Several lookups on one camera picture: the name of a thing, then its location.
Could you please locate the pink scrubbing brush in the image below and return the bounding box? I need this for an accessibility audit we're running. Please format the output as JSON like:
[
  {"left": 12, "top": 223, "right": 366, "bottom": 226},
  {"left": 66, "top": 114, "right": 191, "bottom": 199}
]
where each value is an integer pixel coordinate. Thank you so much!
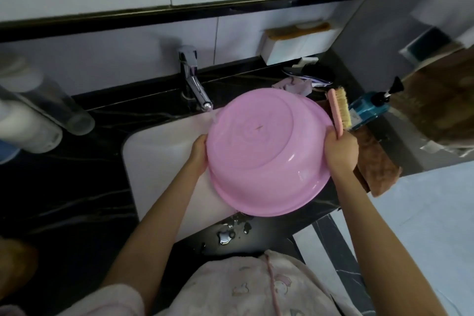
[{"left": 325, "top": 86, "right": 352, "bottom": 139}]

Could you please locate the person's left hand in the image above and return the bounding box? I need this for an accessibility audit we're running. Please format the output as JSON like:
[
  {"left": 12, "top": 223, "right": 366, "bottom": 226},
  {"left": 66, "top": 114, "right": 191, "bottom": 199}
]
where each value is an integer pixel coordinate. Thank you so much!
[{"left": 188, "top": 134, "right": 209, "bottom": 176}]

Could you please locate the white bottle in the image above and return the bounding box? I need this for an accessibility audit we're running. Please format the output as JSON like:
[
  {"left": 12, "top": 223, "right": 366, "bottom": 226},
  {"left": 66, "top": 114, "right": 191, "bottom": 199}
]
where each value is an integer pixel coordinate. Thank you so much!
[{"left": 0, "top": 99, "right": 63, "bottom": 154}]

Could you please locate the lilac cloth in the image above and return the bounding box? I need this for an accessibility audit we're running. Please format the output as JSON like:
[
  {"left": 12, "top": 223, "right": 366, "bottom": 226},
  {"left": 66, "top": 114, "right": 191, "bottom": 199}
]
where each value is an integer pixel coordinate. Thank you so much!
[{"left": 272, "top": 77, "right": 314, "bottom": 97}]

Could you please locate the clear plastic cup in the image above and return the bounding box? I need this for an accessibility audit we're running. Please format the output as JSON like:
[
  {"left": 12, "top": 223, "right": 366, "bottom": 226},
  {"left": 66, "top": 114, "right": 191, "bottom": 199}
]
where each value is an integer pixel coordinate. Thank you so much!
[{"left": 0, "top": 68, "right": 96, "bottom": 136}]

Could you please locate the blue pump soap bottle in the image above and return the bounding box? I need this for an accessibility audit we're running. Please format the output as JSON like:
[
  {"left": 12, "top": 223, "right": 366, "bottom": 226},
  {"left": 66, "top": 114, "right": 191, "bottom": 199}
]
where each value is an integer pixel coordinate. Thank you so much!
[{"left": 348, "top": 76, "right": 404, "bottom": 131}]

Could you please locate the person's right forearm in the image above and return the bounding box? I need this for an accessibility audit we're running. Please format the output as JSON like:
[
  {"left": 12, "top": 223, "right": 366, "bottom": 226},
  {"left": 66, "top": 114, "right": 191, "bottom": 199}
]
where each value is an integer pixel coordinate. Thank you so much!
[{"left": 333, "top": 168, "right": 458, "bottom": 316}]

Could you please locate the chrome faucet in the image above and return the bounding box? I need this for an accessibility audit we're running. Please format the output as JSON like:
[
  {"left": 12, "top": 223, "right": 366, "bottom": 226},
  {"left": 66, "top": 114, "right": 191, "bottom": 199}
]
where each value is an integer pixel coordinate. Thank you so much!
[{"left": 178, "top": 45, "right": 214, "bottom": 112}]

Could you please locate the white sink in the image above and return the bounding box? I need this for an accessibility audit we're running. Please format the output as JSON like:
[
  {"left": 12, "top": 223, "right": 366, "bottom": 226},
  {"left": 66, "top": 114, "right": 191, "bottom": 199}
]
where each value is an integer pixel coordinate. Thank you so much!
[{"left": 122, "top": 106, "right": 241, "bottom": 243}]

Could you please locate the person's pink pajama top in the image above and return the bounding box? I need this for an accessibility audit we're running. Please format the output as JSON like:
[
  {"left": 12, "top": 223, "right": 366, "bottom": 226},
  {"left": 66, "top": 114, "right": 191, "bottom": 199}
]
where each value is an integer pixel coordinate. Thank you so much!
[{"left": 85, "top": 249, "right": 356, "bottom": 316}]

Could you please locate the pink plastic basin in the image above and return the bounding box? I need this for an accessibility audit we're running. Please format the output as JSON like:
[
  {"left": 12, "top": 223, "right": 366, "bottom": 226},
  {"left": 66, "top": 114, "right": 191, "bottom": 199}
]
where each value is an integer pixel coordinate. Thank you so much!
[{"left": 206, "top": 89, "right": 334, "bottom": 218}]

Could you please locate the brown hanging towel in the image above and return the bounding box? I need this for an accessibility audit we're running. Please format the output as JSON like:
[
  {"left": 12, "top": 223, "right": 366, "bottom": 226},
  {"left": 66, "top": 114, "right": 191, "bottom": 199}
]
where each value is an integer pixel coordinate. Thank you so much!
[{"left": 389, "top": 42, "right": 474, "bottom": 157}]

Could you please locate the person's left forearm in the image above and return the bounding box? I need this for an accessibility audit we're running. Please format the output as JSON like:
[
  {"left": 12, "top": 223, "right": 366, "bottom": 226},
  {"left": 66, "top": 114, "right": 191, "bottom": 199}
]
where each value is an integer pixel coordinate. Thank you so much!
[{"left": 99, "top": 162, "right": 203, "bottom": 305}]

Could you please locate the white wall-mounted box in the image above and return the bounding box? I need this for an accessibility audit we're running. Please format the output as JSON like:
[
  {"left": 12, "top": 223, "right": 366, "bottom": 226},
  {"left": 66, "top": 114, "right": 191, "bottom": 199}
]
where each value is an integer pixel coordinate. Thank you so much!
[{"left": 261, "top": 22, "right": 343, "bottom": 66}]

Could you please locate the person's right hand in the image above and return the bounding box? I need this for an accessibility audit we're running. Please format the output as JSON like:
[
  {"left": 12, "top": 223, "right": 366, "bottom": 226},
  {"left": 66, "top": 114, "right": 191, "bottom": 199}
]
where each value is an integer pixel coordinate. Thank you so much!
[{"left": 324, "top": 129, "right": 360, "bottom": 180}]

